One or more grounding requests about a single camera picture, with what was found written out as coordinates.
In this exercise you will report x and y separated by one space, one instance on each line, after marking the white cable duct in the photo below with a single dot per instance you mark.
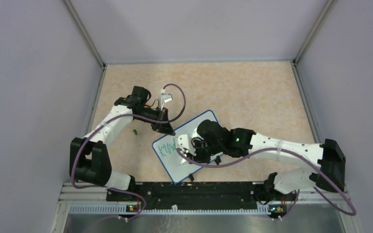
122 209

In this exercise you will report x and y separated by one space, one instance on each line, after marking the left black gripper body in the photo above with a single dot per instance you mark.
158 116

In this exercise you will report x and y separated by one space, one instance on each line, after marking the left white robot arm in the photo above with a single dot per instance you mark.
89 157

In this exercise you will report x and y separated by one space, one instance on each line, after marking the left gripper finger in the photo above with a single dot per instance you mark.
167 129
159 128

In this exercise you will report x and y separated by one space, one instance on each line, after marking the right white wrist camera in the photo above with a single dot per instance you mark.
184 145

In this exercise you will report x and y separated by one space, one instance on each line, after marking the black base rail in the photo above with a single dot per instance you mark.
202 195

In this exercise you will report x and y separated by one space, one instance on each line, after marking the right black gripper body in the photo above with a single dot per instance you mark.
204 150

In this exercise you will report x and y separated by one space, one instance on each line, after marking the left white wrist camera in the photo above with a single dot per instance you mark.
164 98

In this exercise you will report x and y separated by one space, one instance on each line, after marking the blue-framed whiteboard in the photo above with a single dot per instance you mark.
176 167

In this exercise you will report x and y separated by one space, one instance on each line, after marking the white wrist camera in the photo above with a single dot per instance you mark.
164 98
184 145

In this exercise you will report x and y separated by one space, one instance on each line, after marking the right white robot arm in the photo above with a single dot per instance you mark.
318 165

